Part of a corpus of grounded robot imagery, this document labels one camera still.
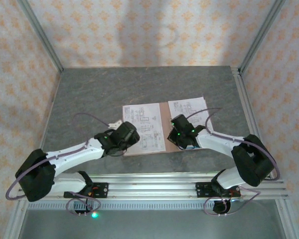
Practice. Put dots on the aluminium mounting rail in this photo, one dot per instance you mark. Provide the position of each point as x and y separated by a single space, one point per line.
152 186

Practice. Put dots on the aluminium frame post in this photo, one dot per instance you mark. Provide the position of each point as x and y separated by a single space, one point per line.
259 37
43 37

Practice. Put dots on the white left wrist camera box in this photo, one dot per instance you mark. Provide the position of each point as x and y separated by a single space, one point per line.
114 124

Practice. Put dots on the aluminium side rail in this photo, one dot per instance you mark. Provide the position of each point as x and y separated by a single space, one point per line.
243 99

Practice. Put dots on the grey metal panel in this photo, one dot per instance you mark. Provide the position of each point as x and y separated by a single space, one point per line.
152 224

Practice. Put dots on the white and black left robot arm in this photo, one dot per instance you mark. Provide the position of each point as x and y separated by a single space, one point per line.
74 155

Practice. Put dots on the brown paper folder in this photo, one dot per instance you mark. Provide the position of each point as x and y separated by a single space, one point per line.
165 117

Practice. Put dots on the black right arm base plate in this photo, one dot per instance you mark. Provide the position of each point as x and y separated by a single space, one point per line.
201 190

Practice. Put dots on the glowing indicator light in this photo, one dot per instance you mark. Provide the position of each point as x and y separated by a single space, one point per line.
94 215

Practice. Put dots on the aluminium frame leg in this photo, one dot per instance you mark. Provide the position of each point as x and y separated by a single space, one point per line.
284 219
16 221

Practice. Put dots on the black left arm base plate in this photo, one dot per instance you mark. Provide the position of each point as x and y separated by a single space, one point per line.
102 190

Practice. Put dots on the white technical drawing sheet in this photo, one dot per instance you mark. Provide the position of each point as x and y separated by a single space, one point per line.
144 117
187 105

